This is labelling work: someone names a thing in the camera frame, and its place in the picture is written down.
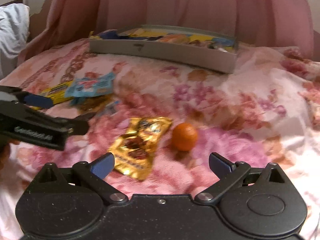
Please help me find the pink curtain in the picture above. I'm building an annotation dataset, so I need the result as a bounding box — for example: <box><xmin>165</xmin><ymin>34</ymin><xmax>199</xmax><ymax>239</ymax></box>
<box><xmin>18</xmin><ymin>0</ymin><xmax>314</xmax><ymax>63</ymax></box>

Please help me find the yellow snack bar packet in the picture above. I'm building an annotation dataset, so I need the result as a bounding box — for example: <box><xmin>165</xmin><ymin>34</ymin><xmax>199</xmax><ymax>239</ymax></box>
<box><xmin>39</xmin><ymin>81</ymin><xmax>73</xmax><ymax>106</ymax></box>

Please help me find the person left hand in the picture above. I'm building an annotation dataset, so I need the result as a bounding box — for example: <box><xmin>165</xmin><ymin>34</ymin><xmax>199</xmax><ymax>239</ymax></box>
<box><xmin>0</xmin><ymin>140</ymin><xmax>20</xmax><ymax>170</ymax></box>

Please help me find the gold foil snack packet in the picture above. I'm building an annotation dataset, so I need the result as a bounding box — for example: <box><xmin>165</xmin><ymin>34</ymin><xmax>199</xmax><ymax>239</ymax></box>
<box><xmin>108</xmin><ymin>116</ymin><xmax>172</xmax><ymax>180</ymax></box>

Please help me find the grey pillow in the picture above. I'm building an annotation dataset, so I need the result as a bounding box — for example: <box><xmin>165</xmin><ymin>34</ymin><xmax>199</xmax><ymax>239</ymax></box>
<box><xmin>0</xmin><ymin>3</ymin><xmax>30</xmax><ymax>79</ymax></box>

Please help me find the brown nut snack packet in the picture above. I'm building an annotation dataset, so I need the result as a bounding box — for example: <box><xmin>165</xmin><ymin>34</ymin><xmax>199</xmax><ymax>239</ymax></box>
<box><xmin>77</xmin><ymin>95</ymin><xmax>120</xmax><ymax>116</ymax></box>

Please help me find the floral pink bedsheet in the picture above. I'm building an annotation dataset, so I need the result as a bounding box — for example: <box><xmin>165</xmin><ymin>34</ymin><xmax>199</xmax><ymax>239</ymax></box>
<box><xmin>1</xmin><ymin>40</ymin><xmax>319</xmax><ymax>239</ymax></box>

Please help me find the light blue snack packet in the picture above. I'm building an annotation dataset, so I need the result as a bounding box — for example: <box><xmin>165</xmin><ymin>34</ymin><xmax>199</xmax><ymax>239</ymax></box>
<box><xmin>64</xmin><ymin>72</ymin><xmax>116</xmax><ymax>98</ymax></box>

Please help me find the quail egg clear packet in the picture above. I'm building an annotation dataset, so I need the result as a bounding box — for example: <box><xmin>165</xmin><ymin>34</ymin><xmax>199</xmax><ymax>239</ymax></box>
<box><xmin>208</xmin><ymin>40</ymin><xmax>234</xmax><ymax>53</ymax></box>

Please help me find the grey cardboard tray box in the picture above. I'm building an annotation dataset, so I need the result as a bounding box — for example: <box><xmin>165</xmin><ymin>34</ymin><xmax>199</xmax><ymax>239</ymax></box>
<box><xmin>89</xmin><ymin>25</ymin><xmax>239</xmax><ymax>74</ymax></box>

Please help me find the small orange mandarin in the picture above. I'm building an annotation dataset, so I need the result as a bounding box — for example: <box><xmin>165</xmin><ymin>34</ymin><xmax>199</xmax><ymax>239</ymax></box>
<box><xmin>171</xmin><ymin>122</ymin><xmax>198</xmax><ymax>152</ymax></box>

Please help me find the rice cracker bar packet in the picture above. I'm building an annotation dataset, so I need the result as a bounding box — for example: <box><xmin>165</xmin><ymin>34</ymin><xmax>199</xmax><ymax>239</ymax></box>
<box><xmin>157</xmin><ymin>34</ymin><xmax>190</xmax><ymax>44</ymax></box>

